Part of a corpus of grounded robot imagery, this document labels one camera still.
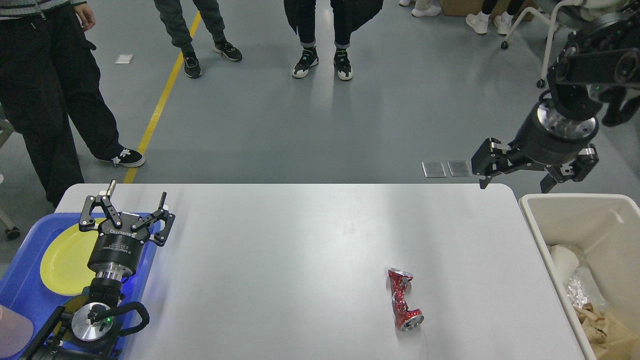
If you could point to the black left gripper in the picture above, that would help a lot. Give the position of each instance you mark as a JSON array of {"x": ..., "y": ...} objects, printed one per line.
[{"x": 119, "y": 245}]

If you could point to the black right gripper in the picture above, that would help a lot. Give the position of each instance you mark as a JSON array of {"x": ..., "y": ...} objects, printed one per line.
[{"x": 546, "y": 137}]

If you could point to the yellow plate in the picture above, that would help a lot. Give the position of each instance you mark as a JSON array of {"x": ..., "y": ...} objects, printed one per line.
[{"x": 64, "y": 266}]

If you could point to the white paper cup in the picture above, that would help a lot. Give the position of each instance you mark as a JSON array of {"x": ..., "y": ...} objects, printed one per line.
[{"x": 566, "y": 259}]

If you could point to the aluminium foil sheet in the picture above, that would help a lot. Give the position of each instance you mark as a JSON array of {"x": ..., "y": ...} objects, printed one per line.
[{"x": 582, "y": 290}]

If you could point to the brown paper ball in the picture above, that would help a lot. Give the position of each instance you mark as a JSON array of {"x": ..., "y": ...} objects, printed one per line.
[{"x": 594, "y": 324}]

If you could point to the brown paper bag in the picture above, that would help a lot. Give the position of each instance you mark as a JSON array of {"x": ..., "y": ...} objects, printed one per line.
[{"x": 621, "y": 343}]

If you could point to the crushed red can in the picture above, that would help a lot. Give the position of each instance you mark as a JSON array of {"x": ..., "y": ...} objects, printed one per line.
[{"x": 406, "y": 319}]

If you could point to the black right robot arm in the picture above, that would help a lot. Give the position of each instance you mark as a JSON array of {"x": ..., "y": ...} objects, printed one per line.
[{"x": 589, "y": 85}]

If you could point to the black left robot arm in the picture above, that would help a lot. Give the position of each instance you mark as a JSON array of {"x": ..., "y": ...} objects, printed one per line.
[{"x": 91, "y": 329}]

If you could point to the right floor outlet plate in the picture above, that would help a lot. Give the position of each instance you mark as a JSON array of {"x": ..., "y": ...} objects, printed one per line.
[{"x": 459, "y": 168}]

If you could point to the floor outlet plate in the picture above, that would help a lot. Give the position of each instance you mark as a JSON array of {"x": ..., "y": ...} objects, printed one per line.
[
  {"x": 459, "y": 168},
  {"x": 434, "y": 169}
]

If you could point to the white plastic bin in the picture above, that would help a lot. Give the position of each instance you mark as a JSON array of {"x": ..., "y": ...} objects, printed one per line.
[{"x": 606, "y": 228}]

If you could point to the left floor outlet plate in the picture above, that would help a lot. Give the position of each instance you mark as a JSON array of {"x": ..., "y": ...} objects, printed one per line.
[{"x": 434, "y": 169}]

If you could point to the chair caster at left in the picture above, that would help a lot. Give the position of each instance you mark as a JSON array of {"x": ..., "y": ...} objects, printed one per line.
[{"x": 11, "y": 231}]

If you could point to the blue plastic tray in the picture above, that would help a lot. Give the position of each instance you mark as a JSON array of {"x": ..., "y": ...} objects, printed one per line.
[{"x": 23, "y": 291}]

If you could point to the person in black trousers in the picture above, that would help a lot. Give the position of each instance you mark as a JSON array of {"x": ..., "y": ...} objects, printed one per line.
[{"x": 50, "y": 81}]

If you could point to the office chair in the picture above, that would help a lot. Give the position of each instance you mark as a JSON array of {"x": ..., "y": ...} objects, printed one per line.
[{"x": 554, "y": 14}]

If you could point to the white paper scrap on floor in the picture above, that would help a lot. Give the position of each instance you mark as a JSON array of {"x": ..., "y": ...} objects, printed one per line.
[{"x": 124, "y": 59}]

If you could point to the cardboard box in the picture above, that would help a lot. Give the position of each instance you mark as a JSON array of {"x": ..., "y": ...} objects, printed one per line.
[{"x": 461, "y": 8}]

